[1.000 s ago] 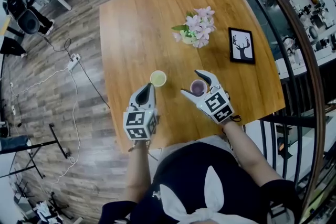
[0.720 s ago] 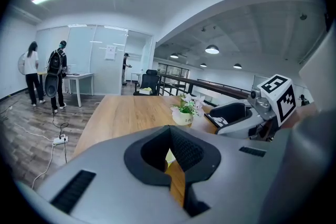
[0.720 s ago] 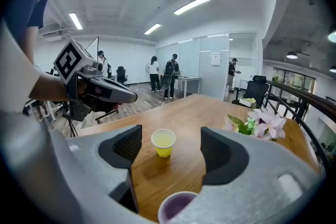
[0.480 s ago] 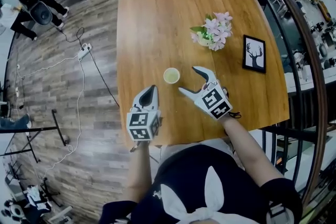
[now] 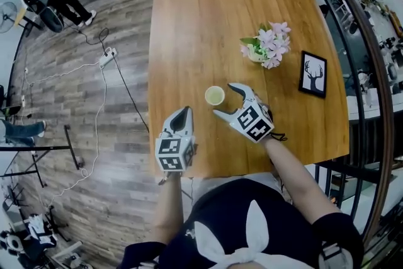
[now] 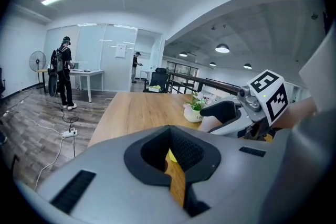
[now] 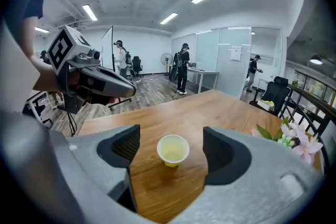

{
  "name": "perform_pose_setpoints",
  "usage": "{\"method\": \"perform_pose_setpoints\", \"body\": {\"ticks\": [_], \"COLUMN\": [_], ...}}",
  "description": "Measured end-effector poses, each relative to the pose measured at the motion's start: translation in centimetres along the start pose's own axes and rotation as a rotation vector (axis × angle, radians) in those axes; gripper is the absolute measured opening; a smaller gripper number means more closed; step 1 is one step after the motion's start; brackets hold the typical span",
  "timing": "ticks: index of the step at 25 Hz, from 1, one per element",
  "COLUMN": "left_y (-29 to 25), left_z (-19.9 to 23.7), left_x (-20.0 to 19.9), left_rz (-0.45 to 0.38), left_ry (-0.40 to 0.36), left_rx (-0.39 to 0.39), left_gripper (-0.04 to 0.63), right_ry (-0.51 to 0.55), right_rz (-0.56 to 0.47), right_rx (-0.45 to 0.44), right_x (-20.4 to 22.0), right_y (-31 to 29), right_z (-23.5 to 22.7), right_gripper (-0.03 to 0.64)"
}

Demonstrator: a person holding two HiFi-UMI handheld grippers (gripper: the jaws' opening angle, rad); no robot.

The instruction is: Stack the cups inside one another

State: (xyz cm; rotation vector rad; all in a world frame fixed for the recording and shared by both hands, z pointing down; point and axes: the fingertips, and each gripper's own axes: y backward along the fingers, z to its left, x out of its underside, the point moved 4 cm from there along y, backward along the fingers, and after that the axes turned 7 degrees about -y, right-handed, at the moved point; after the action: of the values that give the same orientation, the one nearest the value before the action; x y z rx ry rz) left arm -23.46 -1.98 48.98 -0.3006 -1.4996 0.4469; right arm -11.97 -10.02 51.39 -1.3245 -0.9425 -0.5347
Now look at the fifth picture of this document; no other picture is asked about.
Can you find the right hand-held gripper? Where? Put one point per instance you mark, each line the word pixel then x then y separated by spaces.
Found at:
pixel 253 121

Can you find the person's dark top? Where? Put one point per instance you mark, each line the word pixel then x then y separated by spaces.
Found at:
pixel 226 208

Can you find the person's right forearm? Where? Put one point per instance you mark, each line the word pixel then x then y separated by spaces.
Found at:
pixel 292 176

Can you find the person's left forearm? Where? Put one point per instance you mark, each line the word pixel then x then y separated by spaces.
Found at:
pixel 168 208

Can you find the black round device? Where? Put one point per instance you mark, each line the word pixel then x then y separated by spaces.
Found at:
pixel 53 20

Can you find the white power strip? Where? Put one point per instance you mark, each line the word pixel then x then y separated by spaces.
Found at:
pixel 108 57

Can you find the pink flowers in white pot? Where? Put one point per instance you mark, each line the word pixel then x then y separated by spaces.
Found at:
pixel 270 41

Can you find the white bow cloth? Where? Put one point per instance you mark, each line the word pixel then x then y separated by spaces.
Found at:
pixel 256 223

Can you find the white pedestal fan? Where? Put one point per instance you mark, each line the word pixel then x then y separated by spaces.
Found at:
pixel 6 17

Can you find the yellow top black leg table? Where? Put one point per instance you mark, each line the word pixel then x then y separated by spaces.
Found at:
pixel 22 15

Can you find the black frame glass desk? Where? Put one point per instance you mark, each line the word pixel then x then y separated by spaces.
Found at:
pixel 70 145

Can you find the yellow paper cup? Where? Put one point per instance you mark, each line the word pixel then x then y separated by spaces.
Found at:
pixel 214 95

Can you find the black railing with wooden handrail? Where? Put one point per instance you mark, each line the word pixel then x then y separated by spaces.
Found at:
pixel 388 110

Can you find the black framed deer picture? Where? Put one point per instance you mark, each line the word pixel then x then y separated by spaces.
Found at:
pixel 312 75

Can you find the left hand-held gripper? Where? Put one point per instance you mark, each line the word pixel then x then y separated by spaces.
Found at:
pixel 173 152

